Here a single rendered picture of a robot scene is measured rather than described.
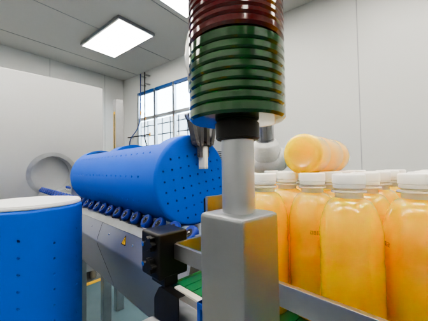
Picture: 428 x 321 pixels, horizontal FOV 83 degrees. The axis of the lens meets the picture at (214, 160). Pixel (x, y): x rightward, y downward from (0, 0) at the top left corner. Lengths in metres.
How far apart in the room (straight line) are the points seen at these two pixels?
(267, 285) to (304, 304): 0.18
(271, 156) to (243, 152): 1.25
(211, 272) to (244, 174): 0.07
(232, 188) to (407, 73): 3.45
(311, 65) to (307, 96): 0.42
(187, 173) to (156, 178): 0.11
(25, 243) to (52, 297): 0.17
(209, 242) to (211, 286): 0.03
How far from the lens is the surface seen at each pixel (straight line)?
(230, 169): 0.15
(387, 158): 3.42
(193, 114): 0.15
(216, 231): 0.16
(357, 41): 3.76
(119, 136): 2.13
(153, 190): 0.69
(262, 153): 1.40
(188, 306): 0.48
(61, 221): 0.83
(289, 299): 0.36
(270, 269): 0.17
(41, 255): 0.83
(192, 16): 0.18
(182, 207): 0.75
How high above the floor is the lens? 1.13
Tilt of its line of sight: 2 degrees up
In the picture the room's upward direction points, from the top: 1 degrees counter-clockwise
